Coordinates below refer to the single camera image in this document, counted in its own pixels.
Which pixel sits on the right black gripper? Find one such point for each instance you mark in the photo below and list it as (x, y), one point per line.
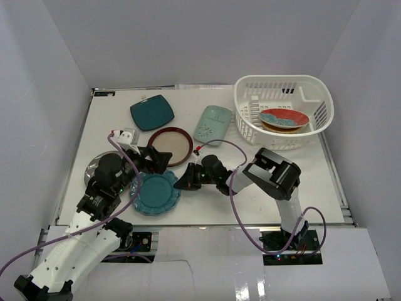
(187, 182)

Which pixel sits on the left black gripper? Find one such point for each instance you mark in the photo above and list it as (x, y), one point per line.
(149, 158)

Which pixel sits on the teal scalloped round plate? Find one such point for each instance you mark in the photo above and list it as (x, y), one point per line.
(157, 194)

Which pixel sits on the orange woven round plate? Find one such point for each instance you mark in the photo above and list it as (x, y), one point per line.
(279, 130)

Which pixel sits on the red and teal wave plate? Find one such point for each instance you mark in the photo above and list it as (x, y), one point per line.
(284, 118)

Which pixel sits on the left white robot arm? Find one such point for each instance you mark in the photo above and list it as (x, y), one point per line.
(94, 231)

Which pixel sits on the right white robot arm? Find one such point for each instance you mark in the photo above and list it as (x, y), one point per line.
(272, 173)

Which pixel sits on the white plastic dish bin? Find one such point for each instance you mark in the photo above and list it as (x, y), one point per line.
(303, 93)

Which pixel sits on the beige plate with maroon rim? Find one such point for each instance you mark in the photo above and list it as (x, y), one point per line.
(174, 140)

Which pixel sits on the dark teal square plate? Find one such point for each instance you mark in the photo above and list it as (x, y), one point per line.
(152, 113)

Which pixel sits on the light blue rectangular plate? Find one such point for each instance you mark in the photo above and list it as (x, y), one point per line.
(213, 125)

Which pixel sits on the silver metallic round plate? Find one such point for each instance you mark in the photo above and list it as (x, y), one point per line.
(90, 169)

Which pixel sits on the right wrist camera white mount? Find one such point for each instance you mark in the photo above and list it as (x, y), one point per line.
(198, 155)

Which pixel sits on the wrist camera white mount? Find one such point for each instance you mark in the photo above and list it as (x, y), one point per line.
(127, 139)
(198, 155)

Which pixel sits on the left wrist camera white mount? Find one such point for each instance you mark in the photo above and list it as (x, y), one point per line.
(127, 139)

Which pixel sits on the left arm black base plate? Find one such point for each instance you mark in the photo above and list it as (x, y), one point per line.
(136, 242)

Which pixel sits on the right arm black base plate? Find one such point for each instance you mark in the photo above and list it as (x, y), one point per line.
(295, 255)

